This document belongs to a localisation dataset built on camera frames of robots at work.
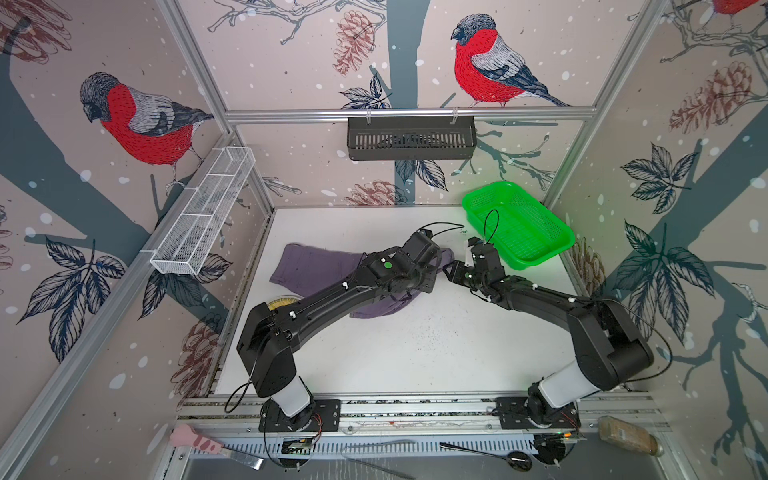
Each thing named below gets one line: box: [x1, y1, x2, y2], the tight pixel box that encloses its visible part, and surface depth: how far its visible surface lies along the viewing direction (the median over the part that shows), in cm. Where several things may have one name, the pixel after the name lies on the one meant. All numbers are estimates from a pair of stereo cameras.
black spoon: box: [439, 442, 533, 472], surface depth 69 cm
